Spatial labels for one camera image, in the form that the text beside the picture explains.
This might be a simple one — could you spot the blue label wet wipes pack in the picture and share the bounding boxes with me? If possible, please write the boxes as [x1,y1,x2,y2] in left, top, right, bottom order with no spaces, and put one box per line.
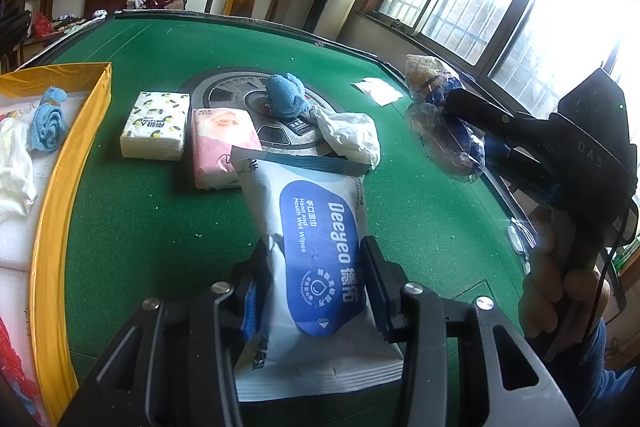
[231,146,406,404]

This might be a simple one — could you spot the person's right hand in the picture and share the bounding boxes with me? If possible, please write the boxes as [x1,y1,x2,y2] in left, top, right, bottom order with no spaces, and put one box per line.
[517,206,612,339]

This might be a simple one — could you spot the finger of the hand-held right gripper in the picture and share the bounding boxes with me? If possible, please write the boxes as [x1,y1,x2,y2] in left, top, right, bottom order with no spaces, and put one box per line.
[482,139,556,208]
[444,88,522,144]

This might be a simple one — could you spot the red plastic bag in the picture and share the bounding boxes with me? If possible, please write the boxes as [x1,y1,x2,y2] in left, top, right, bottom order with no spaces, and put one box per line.
[0,314,40,427]

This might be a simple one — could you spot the bagged bread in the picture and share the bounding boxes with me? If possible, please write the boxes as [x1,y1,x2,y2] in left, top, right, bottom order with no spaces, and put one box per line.
[403,54,487,184]

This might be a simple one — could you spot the pink tissue pack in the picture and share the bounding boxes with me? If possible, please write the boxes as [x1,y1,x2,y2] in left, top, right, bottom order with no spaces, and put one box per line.
[191,107,264,190]

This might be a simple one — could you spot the round table control panel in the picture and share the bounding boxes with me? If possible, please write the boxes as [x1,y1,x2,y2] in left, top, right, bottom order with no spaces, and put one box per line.
[177,67,347,158]

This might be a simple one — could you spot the person's right forearm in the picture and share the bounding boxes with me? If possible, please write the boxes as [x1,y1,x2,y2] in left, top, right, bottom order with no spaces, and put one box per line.
[565,317,640,427]

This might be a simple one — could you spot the white plastic packet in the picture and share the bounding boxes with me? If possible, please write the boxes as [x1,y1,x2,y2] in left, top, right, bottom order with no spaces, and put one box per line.
[312,107,382,170]

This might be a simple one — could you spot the yellow cardboard box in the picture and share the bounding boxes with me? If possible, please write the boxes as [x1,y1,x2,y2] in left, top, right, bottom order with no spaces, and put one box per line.
[0,62,113,427]

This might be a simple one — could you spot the white cloth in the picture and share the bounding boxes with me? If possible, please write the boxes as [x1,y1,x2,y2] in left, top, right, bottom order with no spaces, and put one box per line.
[0,117,39,224]

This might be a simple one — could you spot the white paper packet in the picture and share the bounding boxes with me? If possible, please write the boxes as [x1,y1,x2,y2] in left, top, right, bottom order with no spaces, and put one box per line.
[351,77,404,103]

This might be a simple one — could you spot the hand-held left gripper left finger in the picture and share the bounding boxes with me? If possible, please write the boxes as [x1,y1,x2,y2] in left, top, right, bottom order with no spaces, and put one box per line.
[57,252,271,427]

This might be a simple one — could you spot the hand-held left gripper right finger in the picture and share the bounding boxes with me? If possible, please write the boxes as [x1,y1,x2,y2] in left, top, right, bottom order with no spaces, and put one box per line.
[360,237,581,427]

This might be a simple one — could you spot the lemon print tissue pack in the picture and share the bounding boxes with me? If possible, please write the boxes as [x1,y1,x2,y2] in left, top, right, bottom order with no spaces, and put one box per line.
[120,91,191,161]

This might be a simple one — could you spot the small blue towel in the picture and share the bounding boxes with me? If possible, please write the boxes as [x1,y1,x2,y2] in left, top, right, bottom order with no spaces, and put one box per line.
[31,87,70,152]

